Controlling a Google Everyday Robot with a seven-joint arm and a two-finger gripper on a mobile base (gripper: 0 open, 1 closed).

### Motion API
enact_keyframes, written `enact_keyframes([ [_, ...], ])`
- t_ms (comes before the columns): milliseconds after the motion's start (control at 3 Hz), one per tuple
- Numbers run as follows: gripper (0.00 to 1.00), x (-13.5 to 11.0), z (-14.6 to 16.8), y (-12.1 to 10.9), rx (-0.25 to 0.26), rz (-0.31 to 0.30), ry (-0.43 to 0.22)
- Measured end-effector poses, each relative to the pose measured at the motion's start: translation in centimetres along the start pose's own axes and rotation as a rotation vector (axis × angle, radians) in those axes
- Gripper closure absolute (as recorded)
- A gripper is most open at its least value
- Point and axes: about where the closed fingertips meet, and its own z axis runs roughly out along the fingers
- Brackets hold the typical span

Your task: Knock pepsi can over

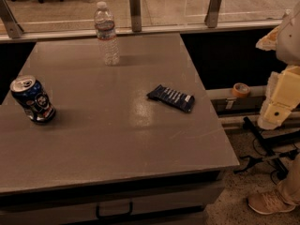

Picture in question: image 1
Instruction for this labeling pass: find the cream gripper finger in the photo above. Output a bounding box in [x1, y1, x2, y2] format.
[257, 65, 300, 130]
[256, 26, 279, 51]

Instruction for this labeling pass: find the blue pepsi can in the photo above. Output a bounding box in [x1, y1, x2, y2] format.
[9, 75, 55, 124]

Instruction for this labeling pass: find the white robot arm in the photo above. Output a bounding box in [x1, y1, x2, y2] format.
[256, 2, 300, 130]

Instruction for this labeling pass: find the orange tape roll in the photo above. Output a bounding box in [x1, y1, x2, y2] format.
[232, 82, 250, 98]

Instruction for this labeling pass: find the beige trouser leg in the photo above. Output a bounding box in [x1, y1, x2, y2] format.
[277, 155, 300, 205]

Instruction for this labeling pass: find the dark blue snack wrapper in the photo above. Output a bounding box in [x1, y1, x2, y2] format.
[147, 84, 195, 113]

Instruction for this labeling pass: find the tan sneaker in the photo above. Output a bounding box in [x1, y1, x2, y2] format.
[247, 189, 295, 215]

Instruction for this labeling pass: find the grey metal drawer cabinet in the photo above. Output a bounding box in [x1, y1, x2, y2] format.
[0, 172, 224, 225]

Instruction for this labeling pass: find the clear plastic water bottle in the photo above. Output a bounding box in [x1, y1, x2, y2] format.
[94, 1, 120, 66]

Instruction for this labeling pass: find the right metal glass bracket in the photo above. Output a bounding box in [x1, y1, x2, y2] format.
[204, 0, 222, 28]

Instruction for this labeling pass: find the metal glass bracket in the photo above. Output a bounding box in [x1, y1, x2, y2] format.
[204, 0, 222, 28]
[0, 0, 23, 38]
[129, 0, 142, 32]

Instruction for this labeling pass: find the middle metal glass bracket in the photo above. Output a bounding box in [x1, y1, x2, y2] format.
[129, 0, 142, 32]

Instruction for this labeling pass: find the black drawer handle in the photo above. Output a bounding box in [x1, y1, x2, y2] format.
[95, 202, 133, 220]

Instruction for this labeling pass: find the left metal glass bracket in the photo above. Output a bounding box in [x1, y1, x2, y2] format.
[0, 0, 23, 38]

